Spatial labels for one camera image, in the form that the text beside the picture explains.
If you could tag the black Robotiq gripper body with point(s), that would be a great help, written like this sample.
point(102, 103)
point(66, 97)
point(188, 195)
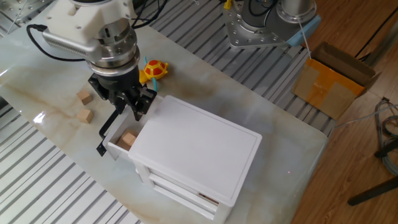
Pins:
point(119, 81)

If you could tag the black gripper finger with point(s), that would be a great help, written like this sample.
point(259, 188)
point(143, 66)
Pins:
point(143, 99)
point(109, 96)

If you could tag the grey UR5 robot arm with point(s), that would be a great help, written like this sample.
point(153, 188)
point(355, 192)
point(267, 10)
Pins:
point(87, 18)

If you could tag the white drawer cabinet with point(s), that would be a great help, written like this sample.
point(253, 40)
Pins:
point(199, 146)

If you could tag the small wooden cube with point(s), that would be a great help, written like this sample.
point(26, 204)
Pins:
point(84, 97)
point(85, 115)

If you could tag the yellow turtle bath toy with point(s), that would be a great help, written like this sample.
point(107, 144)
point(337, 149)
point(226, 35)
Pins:
point(155, 69)

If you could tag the wooden block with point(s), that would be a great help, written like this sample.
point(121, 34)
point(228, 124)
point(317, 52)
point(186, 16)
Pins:
point(127, 140)

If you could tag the silver perforated breadboard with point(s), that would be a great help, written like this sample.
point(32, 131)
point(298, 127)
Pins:
point(18, 9)

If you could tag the yellow connector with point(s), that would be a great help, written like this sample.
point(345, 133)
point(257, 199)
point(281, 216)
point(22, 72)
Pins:
point(228, 4)

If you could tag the cardboard box with orange tape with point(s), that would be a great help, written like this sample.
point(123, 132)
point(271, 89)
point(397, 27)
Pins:
point(326, 87)

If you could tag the black stand leg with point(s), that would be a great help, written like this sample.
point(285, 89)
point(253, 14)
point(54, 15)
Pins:
point(373, 191)
point(387, 148)

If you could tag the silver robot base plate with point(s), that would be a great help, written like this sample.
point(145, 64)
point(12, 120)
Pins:
point(248, 39)

